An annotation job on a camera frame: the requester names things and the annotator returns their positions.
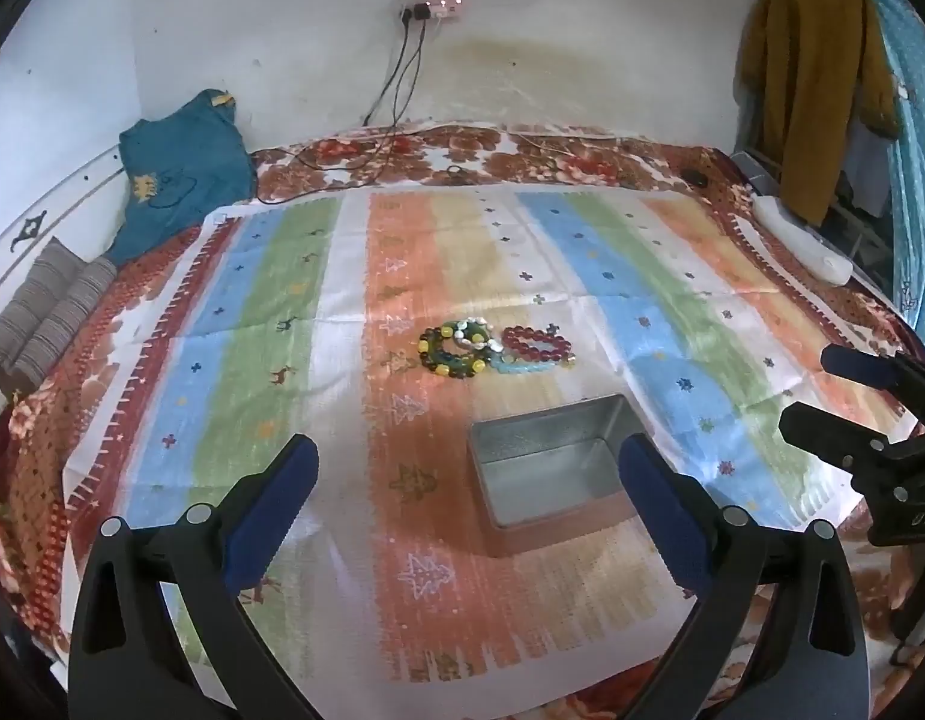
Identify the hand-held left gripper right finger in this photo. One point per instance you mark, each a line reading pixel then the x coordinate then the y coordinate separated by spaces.
pixel 661 517

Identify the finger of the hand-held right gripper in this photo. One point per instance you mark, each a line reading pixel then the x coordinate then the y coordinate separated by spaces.
pixel 860 367
pixel 815 427

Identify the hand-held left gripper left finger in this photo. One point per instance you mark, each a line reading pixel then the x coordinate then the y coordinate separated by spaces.
pixel 274 510

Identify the silver metal tin box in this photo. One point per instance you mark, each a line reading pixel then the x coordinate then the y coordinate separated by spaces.
pixel 545 472

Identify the light blue patterned hanging cloth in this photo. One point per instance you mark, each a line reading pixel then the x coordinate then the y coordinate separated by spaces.
pixel 916 165

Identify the striped colourful woven mat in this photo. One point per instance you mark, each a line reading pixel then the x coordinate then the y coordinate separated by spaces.
pixel 357 277

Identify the small black device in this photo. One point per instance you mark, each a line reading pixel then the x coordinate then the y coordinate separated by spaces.
pixel 696 178

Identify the mustard hanging garment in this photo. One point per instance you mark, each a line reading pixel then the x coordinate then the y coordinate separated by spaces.
pixel 807 75

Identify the grey striped folded cloth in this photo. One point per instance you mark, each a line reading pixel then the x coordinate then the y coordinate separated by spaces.
pixel 42 315

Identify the teal garment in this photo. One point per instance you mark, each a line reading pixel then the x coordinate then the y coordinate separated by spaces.
pixel 184 157

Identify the brown floral blanket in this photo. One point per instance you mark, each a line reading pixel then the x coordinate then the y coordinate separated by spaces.
pixel 447 157

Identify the white power strip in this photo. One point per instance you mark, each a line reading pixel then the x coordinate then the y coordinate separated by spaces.
pixel 432 9

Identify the grey metal frame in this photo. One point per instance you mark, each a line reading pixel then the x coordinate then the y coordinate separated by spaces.
pixel 755 169

